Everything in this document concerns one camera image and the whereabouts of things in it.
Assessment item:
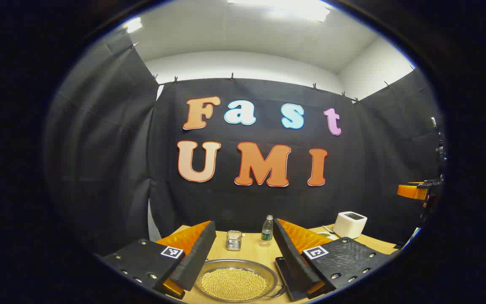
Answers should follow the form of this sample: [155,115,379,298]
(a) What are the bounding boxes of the metal wire basket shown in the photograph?
[226,230,246,252]

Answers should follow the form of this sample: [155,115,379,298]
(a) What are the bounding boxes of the steel pot with black handles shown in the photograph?
[194,258,288,303]

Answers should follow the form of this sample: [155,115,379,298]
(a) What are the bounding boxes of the pile of yellow soybeans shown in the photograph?
[201,268,267,301]

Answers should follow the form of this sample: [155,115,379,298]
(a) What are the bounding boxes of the ceiling light panel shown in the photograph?
[227,0,331,22]
[123,17,143,34]

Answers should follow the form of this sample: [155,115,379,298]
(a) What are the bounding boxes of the white toaster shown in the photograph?
[332,211,368,239]

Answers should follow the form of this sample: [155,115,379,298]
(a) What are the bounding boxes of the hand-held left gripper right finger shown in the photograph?
[273,218,398,300]

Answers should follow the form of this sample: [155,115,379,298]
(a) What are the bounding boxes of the black backdrop cloth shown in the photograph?
[43,30,448,258]

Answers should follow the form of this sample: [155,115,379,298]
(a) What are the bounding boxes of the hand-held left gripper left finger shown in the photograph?
[94,220,217,300]

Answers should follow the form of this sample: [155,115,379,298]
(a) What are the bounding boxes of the black induction cooktop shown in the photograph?
[275,256,309,302]

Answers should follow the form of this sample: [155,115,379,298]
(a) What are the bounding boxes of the clear plastic water bottle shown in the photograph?
[261,214,274,246]

